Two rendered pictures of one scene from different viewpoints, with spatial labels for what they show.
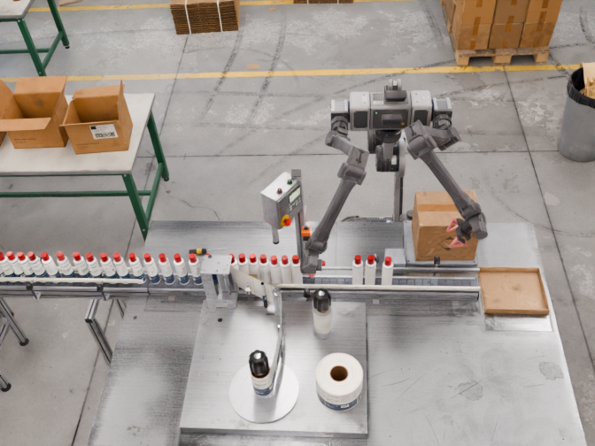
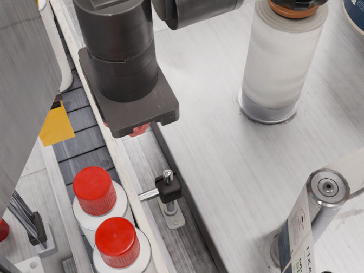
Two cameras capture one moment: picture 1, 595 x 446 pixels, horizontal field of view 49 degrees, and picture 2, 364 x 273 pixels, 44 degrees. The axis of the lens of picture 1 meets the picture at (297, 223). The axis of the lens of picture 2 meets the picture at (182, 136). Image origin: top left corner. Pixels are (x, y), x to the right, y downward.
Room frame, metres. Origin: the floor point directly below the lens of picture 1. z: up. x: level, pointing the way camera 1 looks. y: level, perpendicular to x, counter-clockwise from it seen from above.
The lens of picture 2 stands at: (2.01, 0.21, 1.43)
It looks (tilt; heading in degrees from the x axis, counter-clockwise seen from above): 58 degrees down; 241
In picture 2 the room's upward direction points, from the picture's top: 1 degrees counter-clockwise
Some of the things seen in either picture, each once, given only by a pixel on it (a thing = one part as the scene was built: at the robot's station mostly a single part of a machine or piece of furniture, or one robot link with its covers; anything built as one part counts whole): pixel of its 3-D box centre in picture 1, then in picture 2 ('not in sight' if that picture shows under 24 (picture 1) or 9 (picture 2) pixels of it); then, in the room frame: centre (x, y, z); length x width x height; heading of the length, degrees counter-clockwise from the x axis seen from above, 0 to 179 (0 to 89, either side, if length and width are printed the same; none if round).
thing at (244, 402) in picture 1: (264, 390); not in sight; (1.41, 0.21, 0.89); 0.31 x 0.31 x 0.01
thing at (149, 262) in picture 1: (150, 268); not in sight; (2.08, 0.75, 0.98); 0.05 x 0.05 x 0.20
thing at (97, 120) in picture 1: (97, 115); not in sight; (3.39, 1.21, 0.97); 0.51 x 0.39 x 0.37; 0
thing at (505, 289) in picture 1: (512, 289); not in sight; (1.87, -1.03, 0.85); 0.30 x 0.26 x 0.04; 83
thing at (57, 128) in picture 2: not in sight; (52, 123); (2.00, -0.04, 1.09); 0.03 x 0.01 x 0.06; 173
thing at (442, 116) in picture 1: (443, 124); not in sight; (2.45, -0.74, 1.45); 0.09 x 0.08 x 0.12; 84
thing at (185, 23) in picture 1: (205, 4); not in sight; (6.17, 0.74, 0.16); 0.65 x 0.54 x 0.32; 89
